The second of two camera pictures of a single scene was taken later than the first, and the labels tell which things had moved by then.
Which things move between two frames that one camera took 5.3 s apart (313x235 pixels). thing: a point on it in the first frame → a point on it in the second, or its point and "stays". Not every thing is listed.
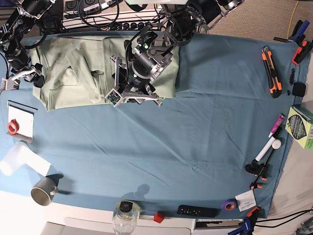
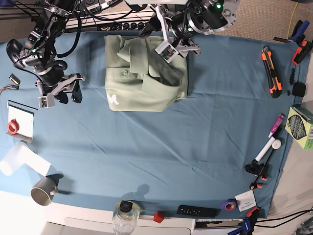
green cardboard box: (299, 126) stays
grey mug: (43, 190) stays
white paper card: (246, 200) stays
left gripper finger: (141, 98) → (183, 50)
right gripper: (20, 68) → (51, 81)
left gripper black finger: (122, 78) → (152, 25)
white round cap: (276, 144) stays
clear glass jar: (125, 217) stays
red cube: (159, 217) stays
